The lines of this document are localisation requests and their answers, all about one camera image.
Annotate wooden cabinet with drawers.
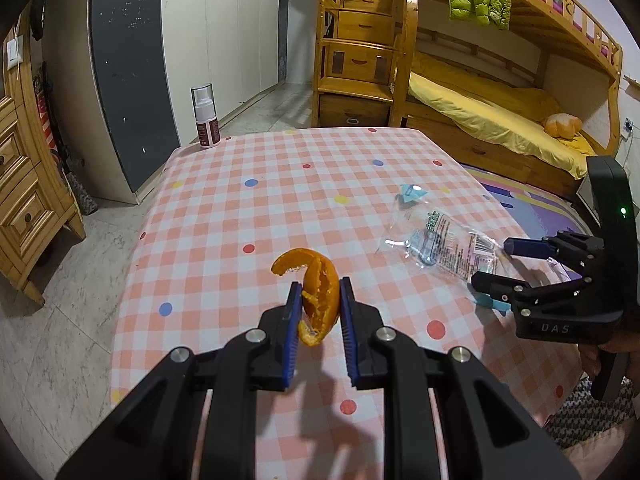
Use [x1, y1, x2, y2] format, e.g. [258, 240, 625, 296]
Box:
[0, 5, 87, 307]

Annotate white nightstand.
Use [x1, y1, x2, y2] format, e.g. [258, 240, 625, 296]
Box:
[575, 177, 597, 211]

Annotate wooden stair drawers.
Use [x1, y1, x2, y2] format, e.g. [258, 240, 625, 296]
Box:
[312, 0, 418, 129]

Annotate person's right leg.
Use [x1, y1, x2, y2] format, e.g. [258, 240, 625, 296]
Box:
[544, 377, 639, 449]

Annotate wooden bunk bed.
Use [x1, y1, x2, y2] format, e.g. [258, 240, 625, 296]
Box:
[397, 0, 624, 202]

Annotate pink checkered tablecloth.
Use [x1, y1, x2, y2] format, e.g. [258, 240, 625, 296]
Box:
[111, 127, 583, 480]

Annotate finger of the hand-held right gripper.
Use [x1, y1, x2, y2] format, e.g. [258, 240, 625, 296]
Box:
[502, 232, 608, 281]
[470, 272, 594, 319]

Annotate black hanging cloth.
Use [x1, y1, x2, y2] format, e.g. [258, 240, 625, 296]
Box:
[27, 0, 49, 42]

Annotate small blue plastic piece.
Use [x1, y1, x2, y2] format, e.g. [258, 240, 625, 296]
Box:
[397, 185, 430, 206]

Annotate white and grey wardrobe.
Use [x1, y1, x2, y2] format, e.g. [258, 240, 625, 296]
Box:
[42, 0, 291, 206]

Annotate orange plush pillow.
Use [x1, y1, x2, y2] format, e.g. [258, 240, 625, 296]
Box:
[544, 112, 584, 139]

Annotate orange peel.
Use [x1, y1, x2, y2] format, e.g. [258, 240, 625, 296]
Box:
[271, 249, 342, 347]

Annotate purple patterned rug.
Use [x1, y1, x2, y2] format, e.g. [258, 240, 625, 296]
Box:
[460, 162, 597, 242]

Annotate yellow bedsheet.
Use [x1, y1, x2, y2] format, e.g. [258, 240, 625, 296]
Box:
[407, 52, 599, 179]

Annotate clear plastic packet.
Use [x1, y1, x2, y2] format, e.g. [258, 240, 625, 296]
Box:
[377, 208, 506, 277]

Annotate person's right hand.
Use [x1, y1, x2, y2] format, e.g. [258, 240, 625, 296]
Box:
[579, 332, 640, 377]

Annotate white spray bottle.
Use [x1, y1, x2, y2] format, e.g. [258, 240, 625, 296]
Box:
[191, 85, 221, 149]

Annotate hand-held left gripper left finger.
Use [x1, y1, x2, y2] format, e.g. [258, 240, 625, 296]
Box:
[55, 281, 304, 480]

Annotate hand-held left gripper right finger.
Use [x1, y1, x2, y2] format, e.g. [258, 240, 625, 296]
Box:
[337, 276, 586, 480]

